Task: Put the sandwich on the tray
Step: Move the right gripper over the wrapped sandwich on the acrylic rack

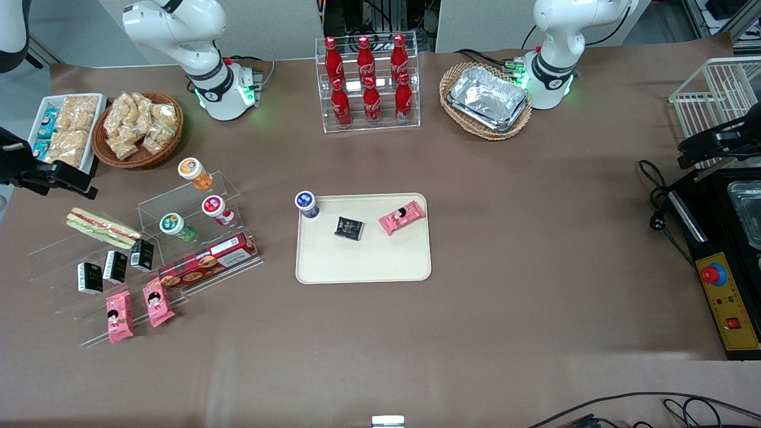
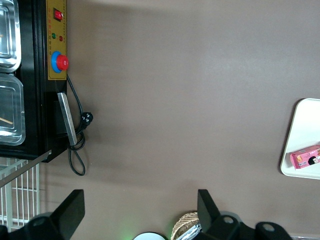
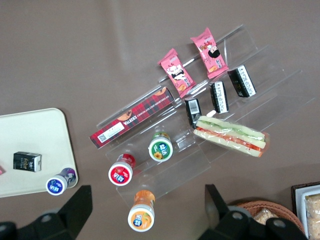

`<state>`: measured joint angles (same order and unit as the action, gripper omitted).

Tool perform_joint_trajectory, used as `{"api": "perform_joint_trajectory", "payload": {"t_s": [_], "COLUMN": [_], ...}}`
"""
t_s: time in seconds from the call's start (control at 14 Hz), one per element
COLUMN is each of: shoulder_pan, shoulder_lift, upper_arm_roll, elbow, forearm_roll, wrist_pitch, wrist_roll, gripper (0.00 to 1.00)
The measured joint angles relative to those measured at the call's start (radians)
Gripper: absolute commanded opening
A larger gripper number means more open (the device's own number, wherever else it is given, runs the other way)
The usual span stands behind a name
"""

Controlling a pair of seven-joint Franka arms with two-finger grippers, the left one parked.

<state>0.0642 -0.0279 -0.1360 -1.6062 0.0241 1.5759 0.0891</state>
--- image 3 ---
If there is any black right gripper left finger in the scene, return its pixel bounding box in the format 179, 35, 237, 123
0, 184, 94, 240

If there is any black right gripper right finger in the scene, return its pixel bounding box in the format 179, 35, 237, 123
198, 184, 309, 240

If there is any plastic triangle sandwich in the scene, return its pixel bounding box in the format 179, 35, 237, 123
192, 115, 271, 158

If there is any white rectangular snack tray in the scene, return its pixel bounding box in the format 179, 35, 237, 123
291, 182, 320, 240

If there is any cream rectangular serving tray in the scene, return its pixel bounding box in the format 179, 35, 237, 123
0, 107, 79, 199

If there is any clear bag of brown snacks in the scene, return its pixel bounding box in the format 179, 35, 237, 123
253, 207, 280, 226

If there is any brown wicker snack basket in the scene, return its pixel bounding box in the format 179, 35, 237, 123
234, 198, 306, 240

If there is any red cap gum bottle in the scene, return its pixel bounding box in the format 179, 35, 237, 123
108, 153, 137, 187

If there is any orange cap gum bottle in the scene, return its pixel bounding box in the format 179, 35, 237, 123
127, 189, 156, 233

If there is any black small carton box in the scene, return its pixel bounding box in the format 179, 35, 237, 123
209, 80, 229, 115
13, 151, 43, 173
184, 97, 202, 130
227, 64, 257, 98

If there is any clear pack of brittle bars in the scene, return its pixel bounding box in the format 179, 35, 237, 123
306, 193, 320, 240

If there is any green cap gum bottle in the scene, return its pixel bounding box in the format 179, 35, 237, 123
148, 131, 174, 163

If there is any red tartan shortbread box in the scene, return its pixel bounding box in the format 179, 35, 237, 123
89, 86, 175, 150

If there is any clear acrylic stepped stand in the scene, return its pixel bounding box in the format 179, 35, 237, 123
96, 23, 316, 208

